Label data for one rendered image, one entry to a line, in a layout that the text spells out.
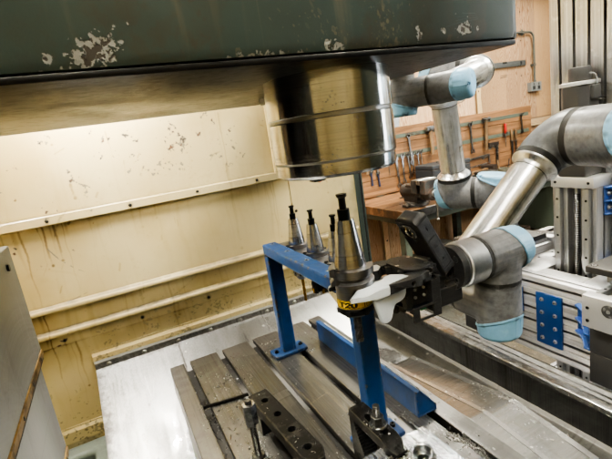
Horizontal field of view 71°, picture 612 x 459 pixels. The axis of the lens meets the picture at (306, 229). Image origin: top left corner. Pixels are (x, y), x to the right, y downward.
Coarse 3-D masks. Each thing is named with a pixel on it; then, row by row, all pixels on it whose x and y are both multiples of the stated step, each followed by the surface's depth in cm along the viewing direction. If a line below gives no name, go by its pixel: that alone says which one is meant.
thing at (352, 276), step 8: (368, 264) 59; (336, 272) 59; (344, 272) 57; (352, 272) 57; (360, 272) 57; (368, 272) 58; (336, 280) 60; (344, 280) 57; (352, 280) 57; (360, 280) 58; (368, 280) 58; (344, 288) 58; (352, 288) 57; (360, 288) 57
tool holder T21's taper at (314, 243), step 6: (306, 228) 103; (312, 228) 102; (318, 228) 103; (306, 234) 104; (312, 234) 102; (318, 234) 102; (312, 240) 102; (318, 240) 102; (312, 246) 102; (318, 246) 102; (312, 252) 102
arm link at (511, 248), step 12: (504, 228) 72; (516, 228) 72; (480, 240) 68; (492, 240) 68; (504, 240) 69; (516, 240) 70; (528, 240) 71; (492, 252) 67; (504, 252) 68; (516, 252) 69; (528, 252) 70; (504, 264) 68; (516, 264) 69; (492, 276) 69; (504, 276) 70; (516, 276) 70
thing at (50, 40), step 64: (0, 0) 29; (64, 0) 31; (128, 0) 33; (192, 0) 35; (256, 0) 37; (320, 0) 39; (384, 0) 42; (448, 0) 46; (512, 0) 50; (0, 64) 30; (64, 64) 32; (128, 64) 34; (192, 64) 36; (256, 64) 38; (320, 64) 43; (0, 128) 56
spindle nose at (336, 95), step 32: (352, 64) 47; (384, 64) 50; (288, 96) 49; (320, 96) 47; (352, 96) 47; (384, 96) 50; (288, 128) 50; (320, 128) 48; (352, 128) 48; (384, 128) 50; (288, 160) 51; (320, 160) 49; (352, 160) 49; (384, 160) 51
